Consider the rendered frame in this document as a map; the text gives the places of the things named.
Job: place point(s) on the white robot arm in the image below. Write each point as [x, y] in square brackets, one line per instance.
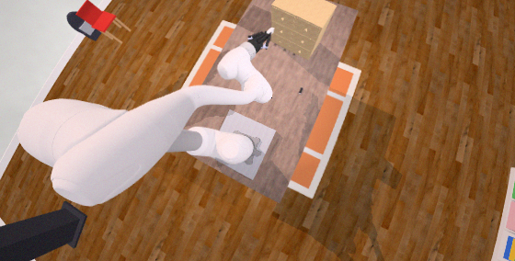
[100, 151]

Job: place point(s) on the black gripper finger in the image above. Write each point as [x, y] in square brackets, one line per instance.
[257, 36]
[266, 37]

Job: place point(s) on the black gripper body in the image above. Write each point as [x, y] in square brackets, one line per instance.
[258, 46]

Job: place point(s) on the light wooden chest of drawers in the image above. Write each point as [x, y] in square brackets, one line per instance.
[316, 12]

